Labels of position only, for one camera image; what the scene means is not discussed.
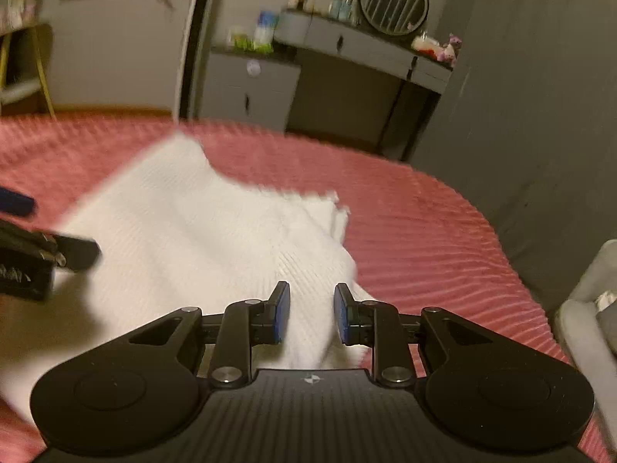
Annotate tall standing mirror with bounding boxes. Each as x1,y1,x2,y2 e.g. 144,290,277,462
174,0,223,122

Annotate white knit sweater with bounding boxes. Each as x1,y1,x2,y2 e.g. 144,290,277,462
0,130,368,428

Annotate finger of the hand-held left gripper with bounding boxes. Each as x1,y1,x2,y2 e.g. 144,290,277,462
0,218,103,273
0,184,38,216

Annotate yellow metal rack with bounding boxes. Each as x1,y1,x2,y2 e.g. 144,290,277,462
0,22,57,119

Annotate green packets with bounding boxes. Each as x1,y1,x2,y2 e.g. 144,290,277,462
228,25,273,54

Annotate grey bedside cabinet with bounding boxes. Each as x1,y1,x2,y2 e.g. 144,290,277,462
199,44,303,132

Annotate blue and white bottle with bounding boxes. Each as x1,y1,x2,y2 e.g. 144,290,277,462
253,8,279,53

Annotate grey curtain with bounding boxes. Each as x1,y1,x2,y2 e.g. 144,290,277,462
409,0,617,312

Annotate pink plush toy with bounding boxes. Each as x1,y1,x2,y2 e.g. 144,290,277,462
440,33,464,67

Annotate grey armchair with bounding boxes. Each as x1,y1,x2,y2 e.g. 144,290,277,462
553,237,617,447

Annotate pale blue bottles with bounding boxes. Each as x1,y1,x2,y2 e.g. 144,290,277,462
329,0,356,23

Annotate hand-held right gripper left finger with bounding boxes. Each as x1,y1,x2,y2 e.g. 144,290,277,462
126,280,292,390

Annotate grey vanity dresser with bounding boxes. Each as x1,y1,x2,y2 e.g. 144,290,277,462
274,7,455,156

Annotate round black-framed mirror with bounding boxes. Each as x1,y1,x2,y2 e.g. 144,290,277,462
356,0,431,38

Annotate white and red plush toy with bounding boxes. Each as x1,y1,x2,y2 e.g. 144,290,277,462
411,31,443,60

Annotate pink ribbed bedspread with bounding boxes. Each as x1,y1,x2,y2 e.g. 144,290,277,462
0,115,617,463

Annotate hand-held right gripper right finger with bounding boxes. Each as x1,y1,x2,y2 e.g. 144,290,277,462
334,282,493,389

